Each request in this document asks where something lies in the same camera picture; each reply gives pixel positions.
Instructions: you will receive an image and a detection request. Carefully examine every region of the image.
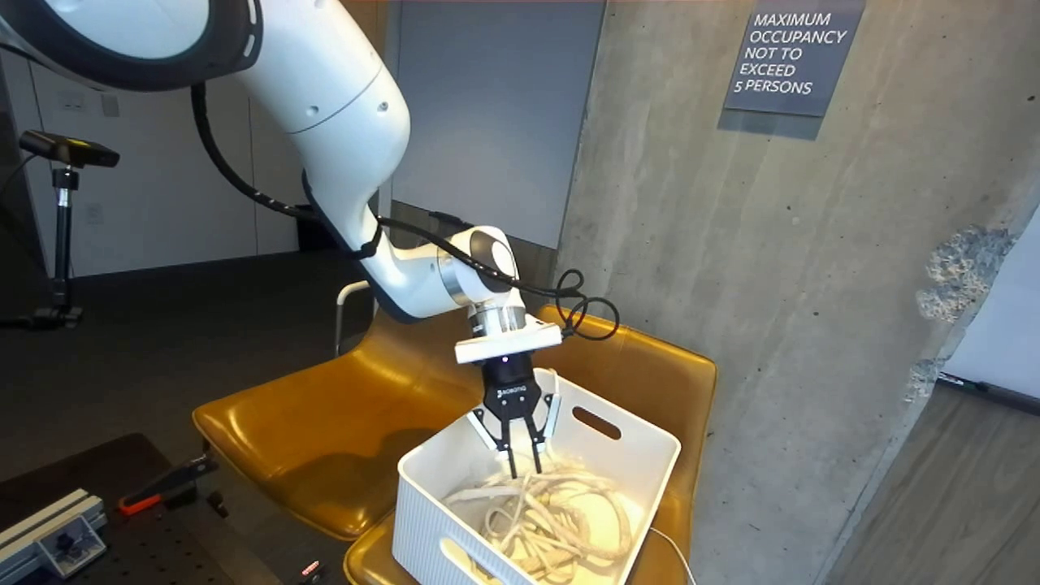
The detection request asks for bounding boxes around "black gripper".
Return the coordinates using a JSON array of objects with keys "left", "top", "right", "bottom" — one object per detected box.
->
[{"left": 470, "top": 354, "right": 557, "bottom": 484}]

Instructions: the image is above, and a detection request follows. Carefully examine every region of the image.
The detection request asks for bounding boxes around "thin white braided rope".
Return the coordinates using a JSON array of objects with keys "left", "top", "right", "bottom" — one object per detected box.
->
[{"left": 446, "top": 475, "right": 612, "bottom": 580}]

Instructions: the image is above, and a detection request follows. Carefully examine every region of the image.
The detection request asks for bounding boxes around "thick white braided rope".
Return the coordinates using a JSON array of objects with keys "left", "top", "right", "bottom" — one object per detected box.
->
[{"left": 443, "top": 465, "right": 637, "bottom": 585}]

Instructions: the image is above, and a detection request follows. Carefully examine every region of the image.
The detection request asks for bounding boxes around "white plastic basket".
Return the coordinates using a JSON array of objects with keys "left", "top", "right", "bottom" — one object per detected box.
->
[{"left": 387, "top": 364, "right": 682, "bottom": 585}]

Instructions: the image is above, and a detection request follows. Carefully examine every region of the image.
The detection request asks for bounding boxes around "mustard yellow leather chair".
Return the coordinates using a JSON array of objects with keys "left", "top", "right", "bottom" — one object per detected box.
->
[
  {"left": 191, "top": 257, "right": 521, "bottom": 546},
  {"left": 342, "top": 301, "right": 721, "bottom": 585}
]

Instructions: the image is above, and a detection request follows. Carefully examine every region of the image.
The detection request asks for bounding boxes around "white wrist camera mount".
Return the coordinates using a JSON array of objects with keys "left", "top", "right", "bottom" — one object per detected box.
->
[{"left": 451, "top": 320, "right": 568, "bottom": 371}]

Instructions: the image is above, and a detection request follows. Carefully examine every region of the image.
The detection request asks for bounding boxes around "thin white cable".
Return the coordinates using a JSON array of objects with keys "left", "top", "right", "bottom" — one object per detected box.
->
[{"left": 648, "top": 523, "right": 700, "bottom": 585}]

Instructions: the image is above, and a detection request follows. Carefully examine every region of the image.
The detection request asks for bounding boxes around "orange handled black clamp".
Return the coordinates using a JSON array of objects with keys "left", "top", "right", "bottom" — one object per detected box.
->
[{"left": 115, "top": 451, "right": 214, "bottom": 520}]

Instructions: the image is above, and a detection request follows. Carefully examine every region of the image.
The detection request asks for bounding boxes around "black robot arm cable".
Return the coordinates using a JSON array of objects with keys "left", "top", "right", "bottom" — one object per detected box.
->
[{"left": 188, "top": 78, "right": 623, "bottom": 345}]

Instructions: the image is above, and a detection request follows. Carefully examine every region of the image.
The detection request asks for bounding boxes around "gray occupancy wall sign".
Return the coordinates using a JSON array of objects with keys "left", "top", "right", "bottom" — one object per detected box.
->
[{"left": 719, "top": 0, "right": 871, "bottom": 144}]

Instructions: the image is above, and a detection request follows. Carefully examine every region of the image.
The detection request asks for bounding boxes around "aluminium rail bracket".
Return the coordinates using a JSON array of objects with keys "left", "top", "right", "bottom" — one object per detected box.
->
[{"left": 0, "top": 484, "right": 110, "bottom": 585}]

